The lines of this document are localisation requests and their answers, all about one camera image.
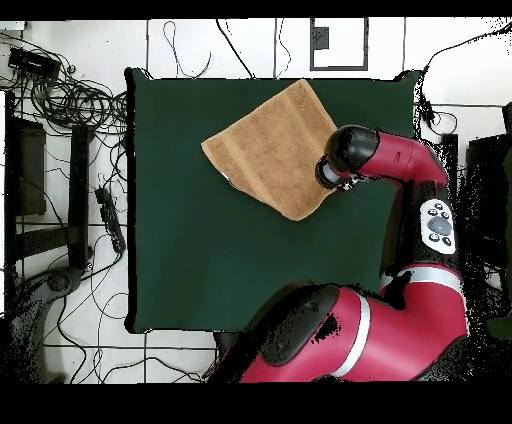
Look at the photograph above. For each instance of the black electronics box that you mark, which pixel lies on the black electronics box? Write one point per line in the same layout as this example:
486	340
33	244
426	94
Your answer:
34	63

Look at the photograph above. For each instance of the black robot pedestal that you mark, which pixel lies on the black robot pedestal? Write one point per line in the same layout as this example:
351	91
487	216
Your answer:
226	340

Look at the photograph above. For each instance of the orange terry towel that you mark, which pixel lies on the orange terry towel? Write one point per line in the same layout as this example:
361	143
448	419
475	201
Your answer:
272	152

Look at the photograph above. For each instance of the black power strip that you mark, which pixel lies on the black power strip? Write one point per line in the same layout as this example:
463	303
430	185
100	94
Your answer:
110	220

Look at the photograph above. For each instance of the grey rectangular floor frame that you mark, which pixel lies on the grey rectangular floor frame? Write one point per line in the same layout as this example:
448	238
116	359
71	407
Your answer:
312	44

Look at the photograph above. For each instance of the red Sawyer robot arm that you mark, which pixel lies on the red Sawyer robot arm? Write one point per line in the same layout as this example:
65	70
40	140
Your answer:
400	156

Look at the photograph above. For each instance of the grey black stand base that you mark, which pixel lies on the grey black stand base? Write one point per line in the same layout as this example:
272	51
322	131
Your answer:
58	282

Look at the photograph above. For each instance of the dark green table cloth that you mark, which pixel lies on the dark green table cloth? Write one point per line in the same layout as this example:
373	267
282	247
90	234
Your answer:
180	240

